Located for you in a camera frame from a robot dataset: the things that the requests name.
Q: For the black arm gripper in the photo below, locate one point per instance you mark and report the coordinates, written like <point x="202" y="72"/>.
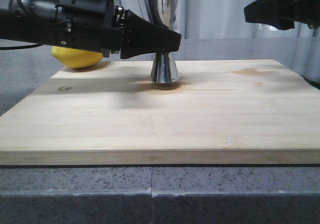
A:
<point x="282" y="14"/>
<point x="91" y="25"/>

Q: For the wooden cutting board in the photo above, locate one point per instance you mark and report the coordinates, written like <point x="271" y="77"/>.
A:
<point x="222" y="112"/>

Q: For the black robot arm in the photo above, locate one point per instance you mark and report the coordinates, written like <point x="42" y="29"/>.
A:
<point x="34" y="21"/>

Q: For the steel double jigger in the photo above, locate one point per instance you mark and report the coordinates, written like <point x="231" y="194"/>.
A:
<point x="164" y="70"/>

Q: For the yellow lemon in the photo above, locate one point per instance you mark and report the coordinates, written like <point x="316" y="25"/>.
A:
<point x="76" y="59"/>

